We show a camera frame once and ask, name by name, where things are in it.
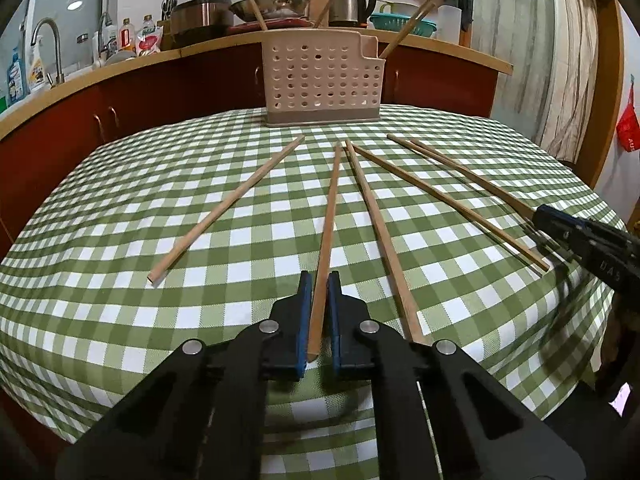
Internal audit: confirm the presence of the tall white plastic container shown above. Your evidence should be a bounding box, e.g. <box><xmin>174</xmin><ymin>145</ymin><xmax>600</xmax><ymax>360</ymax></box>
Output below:
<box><xmin>436</xmin><ymin>4</ymin><xmax>462</xmax><ymax>45</ymax></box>

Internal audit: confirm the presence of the white spray bottle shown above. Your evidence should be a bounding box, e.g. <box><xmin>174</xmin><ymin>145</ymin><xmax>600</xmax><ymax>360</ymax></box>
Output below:
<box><xmin>27</xmin><ymin>40</ymin><xmax>48</xmax><ymax>93</ymax></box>

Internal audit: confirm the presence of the small steel tap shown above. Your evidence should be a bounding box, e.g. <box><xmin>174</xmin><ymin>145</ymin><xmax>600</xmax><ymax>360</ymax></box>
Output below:
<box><xmin>92</xmin><ymin>12</ymin><xmax>118</xmax><ymax>68</ymax></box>

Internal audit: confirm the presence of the single wooden chopstick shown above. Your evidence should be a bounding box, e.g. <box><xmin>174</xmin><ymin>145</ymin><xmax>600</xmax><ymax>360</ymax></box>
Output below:
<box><xmin>409</xmin><ymin>138</ymin><xmax>540</xmax><ymax>212</ymax></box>
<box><xmin>386</xmin><ymin>133</ymin><xmax>535</xmax><ymax>222</ymax></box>
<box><xmin>306</xmin><ymin>142</ymin><xmax>345</xmax><ymax>365</ymax></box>

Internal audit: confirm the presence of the red induction cooker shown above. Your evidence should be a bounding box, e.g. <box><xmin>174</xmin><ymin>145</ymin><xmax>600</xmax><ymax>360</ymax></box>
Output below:
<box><xmin>225</xmin><ymin>16</ymin><xmax>316</xmax><ymax>36</ymax></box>

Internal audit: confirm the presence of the dark rice cooker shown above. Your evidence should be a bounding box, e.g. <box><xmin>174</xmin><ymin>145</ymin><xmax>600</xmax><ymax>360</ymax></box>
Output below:
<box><xmin>170</xmin><ymin>0</ymin><xmax>235</xmax><ymax>46</ymax></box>

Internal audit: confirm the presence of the steel kitchen faucet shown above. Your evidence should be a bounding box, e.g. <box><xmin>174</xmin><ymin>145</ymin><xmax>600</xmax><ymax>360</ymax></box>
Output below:
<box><xmin>27</xmin><ymin>17</ymin><xmax>67</xmax><ymax>88</ymax></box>

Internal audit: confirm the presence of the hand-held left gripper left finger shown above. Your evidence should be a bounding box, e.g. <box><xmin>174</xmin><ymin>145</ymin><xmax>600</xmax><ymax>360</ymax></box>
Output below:
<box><xmin>55</xmin><ymin>270</ymin><xmax>313</xmax><ymax>480</ymax></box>

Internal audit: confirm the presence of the sliding glass door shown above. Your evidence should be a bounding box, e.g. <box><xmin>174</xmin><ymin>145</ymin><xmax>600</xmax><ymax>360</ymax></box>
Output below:
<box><xmin>470</xmin><ymin>0</ymin><xmax>626</xmax><ymax>186</ymax></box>

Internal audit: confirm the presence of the pink perforated utensil holder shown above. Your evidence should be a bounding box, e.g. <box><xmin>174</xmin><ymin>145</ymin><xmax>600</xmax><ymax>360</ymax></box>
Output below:
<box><xmin>261</xmin><ymin>29</ymin><xmax>387</xmax><ymax>128</ymax></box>

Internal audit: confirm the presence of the red and white packet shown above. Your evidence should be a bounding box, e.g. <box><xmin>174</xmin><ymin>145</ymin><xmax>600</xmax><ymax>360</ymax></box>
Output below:
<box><xmin>135</xmin><ymin>27</ymin><xmax>163</xmax><ymax>57</ymax></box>

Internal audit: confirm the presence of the striped curtain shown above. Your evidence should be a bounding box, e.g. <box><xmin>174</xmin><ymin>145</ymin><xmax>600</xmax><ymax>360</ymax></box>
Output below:
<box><xmin>540</xmin><ymin>0</ymin><xmax>601</xmax><ymax>163</ymax></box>

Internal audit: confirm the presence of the steel electric kettle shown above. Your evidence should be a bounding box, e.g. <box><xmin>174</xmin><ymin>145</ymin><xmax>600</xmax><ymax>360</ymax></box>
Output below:
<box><xmin>327</xmin><ymin>0</ymin><xmax>377</xmax><ymax>28</ymax></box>

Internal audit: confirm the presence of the red plastic bag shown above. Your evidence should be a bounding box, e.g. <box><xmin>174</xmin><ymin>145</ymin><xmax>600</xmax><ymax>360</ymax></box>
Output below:
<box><xmin>616</xmin><ymin>85</ymin><xmax>640</xmax><ymax>153</ymax></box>

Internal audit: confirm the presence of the group of wooden chopsticks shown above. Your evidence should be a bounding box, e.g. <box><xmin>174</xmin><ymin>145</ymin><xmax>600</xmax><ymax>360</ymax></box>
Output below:
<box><xmin>147</xmin><ymin>0</ymin><xmax>551</xmax><ymax>347</ymax></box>

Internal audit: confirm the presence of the blue dish soap bottle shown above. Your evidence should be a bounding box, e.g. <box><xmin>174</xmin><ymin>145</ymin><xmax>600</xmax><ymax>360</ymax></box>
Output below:
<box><xmin>5</xmin><ymin>47</ymin><xmax>28</xmax><ymax>103</ymax></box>

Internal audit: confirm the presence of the green checked tablecloth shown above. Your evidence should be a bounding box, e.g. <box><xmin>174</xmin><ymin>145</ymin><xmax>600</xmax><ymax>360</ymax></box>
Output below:
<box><xmin>0</xmin><ymin>104</ymin><xmax>628</xmax><ymax>480</ymax></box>

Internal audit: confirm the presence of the white pot with green handle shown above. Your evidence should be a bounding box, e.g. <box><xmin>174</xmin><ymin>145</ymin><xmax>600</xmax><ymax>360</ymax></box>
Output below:
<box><xmin>377</xmin><ymin>1</ymin><xmax>426</xmax><ymax>17</ymax></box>

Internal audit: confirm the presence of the wooden kitchen countertop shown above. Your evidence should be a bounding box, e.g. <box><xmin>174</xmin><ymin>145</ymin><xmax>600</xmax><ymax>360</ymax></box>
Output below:
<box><xmin>0</xmin><ymin>30</ymin><xmax>515</xmax><ymax>141</ymax></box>

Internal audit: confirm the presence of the teal plastic colander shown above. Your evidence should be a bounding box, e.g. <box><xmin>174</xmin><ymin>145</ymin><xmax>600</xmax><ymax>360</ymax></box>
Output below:
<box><xmin>369</xmin><ymin>12</ymin><xmax>437</xmax><ymax>36</ymax></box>

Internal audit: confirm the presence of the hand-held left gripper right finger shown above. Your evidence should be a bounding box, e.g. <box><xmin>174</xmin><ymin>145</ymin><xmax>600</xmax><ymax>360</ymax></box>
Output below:
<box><xmin>326</xmin><ymin>270</ymin><xmax>587</xmax><ymax>480</ymax></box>

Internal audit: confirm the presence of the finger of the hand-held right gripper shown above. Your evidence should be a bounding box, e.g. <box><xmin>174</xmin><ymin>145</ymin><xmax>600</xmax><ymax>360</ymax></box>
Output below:
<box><xmin>542</xmin><ymin>227</ymin><xmax>591</xmax><ymax>263</ymax></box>
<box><xmin>532</xmin><ymin>204</ymin><xmax>626</xmax><ymax>241</ymax></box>

